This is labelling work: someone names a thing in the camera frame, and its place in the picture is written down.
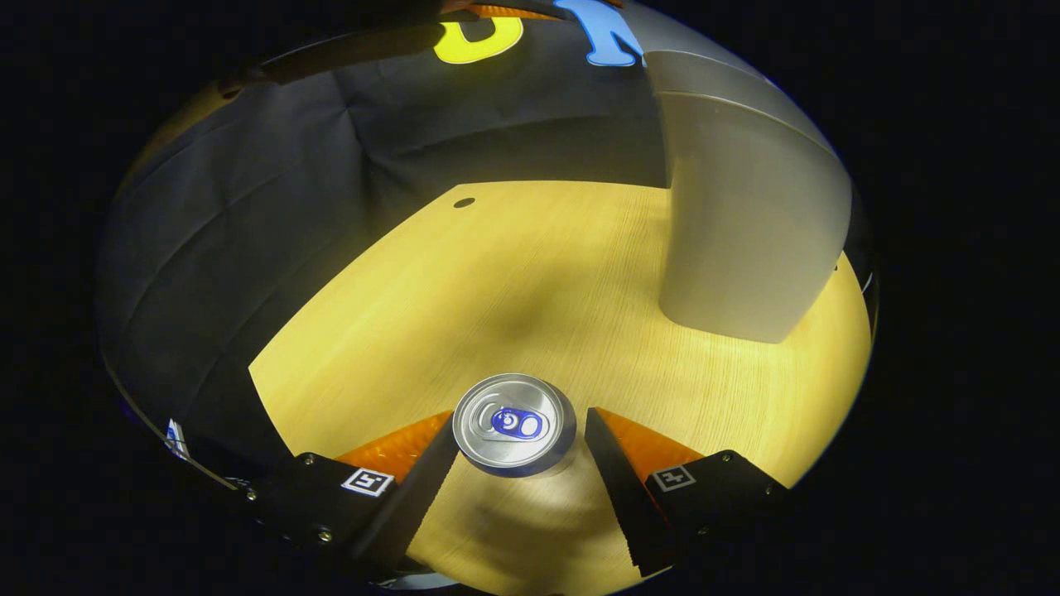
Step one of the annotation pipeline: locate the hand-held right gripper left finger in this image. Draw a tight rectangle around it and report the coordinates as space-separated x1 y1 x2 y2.
248 411 460 572

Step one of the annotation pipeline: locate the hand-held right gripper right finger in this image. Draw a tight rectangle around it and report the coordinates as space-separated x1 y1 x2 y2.
584 406 792 578

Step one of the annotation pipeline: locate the silver blue pop can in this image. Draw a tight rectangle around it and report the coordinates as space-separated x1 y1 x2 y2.
452 373 578 478

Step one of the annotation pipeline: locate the white desktop garbage bin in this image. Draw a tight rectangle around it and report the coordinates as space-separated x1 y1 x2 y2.
642 0 854 344

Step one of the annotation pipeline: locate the light wooden desktop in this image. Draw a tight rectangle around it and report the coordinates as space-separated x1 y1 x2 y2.
248 180 873 596

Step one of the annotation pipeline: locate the black backdrop cloth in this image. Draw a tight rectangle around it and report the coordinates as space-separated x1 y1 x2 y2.
95 0 672 481

